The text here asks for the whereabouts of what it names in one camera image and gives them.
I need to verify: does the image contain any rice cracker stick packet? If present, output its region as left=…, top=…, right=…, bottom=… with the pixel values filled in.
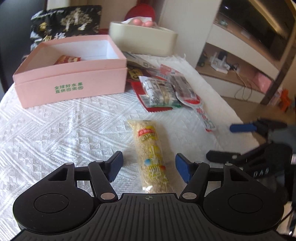
left=127, top=120, right=173, bottom=193

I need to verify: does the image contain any red round jelly cup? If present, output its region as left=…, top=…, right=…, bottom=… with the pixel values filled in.
left=170, top=75, right=216, bottom=132

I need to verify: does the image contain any green edged nut bar packet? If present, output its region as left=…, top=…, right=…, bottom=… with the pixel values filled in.
left=139, top=76, right=181, bottom=108

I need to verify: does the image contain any red ketchup style sachet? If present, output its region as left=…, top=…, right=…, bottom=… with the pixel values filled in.
left=131, top=81, right=176, bottom=113

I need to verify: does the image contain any blue seaweed snack packet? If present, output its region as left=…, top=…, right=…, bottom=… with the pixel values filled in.
left=122, top=51, right=158, bottom=70

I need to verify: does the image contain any small red snack packet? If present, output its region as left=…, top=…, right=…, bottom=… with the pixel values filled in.
left=54, top=55, right=81, bottom=65

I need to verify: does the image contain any red green sausage packet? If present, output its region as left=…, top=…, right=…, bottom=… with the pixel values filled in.
left=154, top=64, right=188, bottom=87

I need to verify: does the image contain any dark red yellow snack pouch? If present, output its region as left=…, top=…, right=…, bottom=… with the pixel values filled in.
left=126, top=66, right=157, bottom=82

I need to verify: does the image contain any pink gift bag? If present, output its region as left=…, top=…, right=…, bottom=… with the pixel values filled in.
left=252, top=72, right=273, bottom=93

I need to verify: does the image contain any white wifi router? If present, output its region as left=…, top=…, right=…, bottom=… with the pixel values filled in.
left=210, top=51, right=230, bottom=74

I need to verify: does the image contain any white textured tablecloth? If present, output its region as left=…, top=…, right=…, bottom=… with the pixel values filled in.
left=1, top=56, right=258, bottom=240

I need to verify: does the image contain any television screen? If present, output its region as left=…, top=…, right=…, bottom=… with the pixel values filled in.
left=219, top=0, right=295, bottom=60

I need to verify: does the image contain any pink cardboard box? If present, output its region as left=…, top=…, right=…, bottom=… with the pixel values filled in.
left=13, top=35, right=127, bottom=108

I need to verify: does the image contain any cream tissue box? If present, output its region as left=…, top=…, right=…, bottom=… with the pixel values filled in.
left=109, top=22, right=178, bottom=57

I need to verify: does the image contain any pink bow ornament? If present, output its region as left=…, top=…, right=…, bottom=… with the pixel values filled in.
left=132, top=19, right=154, bottom=28

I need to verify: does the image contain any black plum snack bag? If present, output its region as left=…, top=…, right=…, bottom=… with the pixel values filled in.
left=30, top=5, right=102, bottom=51

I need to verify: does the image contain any red round paddle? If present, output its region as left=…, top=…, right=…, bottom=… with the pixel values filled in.
left=125, top=4, right=156, bottom=21

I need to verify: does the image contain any white power cable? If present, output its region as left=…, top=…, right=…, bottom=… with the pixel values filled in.
left=233, top=69, right=254, bottom=100

